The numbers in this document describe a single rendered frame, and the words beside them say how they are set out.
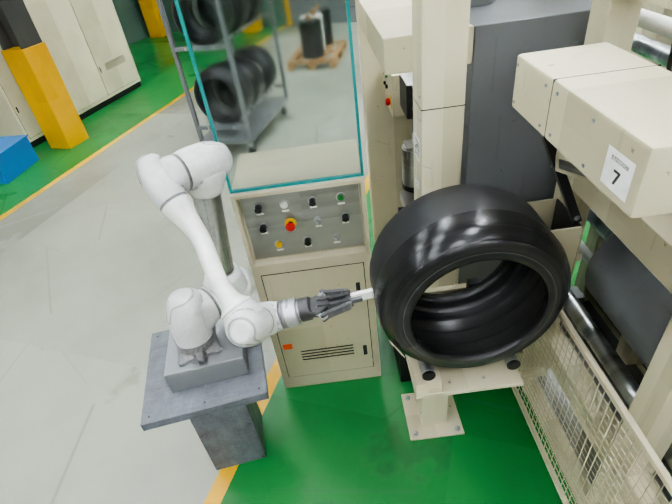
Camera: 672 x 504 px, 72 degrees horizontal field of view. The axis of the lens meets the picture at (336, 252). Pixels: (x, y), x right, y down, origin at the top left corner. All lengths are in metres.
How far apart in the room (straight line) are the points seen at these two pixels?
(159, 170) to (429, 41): 0.89
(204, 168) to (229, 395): 0.91
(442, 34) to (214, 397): 1.53
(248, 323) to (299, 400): 1.48
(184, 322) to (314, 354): 0.88
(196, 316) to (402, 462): 1.22
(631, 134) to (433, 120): 0.62
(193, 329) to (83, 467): 1.24
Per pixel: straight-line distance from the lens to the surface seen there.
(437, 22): 1.39
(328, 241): 2.10
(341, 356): 2.57
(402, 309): 1.34
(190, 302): 1.89
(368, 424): 2.58
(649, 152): 0.98
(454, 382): 1.73
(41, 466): 3.09
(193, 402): 2.03
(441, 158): 1.53
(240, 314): 1.28
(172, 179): 1.58
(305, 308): 1.43
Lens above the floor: 2.19
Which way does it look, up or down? 37 degrees down
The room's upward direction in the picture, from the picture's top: 8 degrees counter-clockwise
